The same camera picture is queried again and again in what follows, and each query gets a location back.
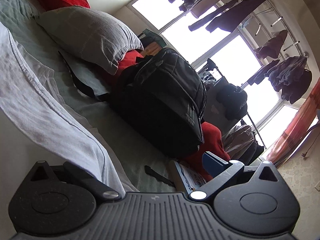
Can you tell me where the beige hanging jacket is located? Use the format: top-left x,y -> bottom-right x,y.
222,124 -> 255,159

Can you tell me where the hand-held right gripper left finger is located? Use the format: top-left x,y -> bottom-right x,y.
31,160 -> 121,201

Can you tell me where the cardboard box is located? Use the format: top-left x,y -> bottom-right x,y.
144,41 -> 163,57

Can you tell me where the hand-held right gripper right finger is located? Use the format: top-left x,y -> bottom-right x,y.
188,151 -> 278,202

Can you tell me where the white printed t-shirt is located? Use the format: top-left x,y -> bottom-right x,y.
0,21 -> 139,195

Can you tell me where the window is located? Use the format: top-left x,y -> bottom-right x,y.
125,0 -> 313,155

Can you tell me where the grey pillow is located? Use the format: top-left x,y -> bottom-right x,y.
35,6 -> 144,75

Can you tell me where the black fluffy garment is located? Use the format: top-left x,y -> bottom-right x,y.
216,83 -> 248,120

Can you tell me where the black strap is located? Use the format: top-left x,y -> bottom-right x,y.
144,165 -> 175,187

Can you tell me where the blue paperback book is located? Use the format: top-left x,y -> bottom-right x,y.
168,160 -> 208,192

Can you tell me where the black hanging coat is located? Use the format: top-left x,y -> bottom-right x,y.
240,140 -> 265,165

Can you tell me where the green stool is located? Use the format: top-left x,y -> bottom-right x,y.
136,29 -> 167,48

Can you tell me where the red pillow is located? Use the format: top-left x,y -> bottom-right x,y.
116,50 -> 145,73

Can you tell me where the orange curtain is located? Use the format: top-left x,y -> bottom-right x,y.
265,85 -> 320,167

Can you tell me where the grey garment cover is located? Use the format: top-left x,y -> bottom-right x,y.
205,80 -> 248,140

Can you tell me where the black backpack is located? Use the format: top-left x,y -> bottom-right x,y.
59,47 -> 208,158

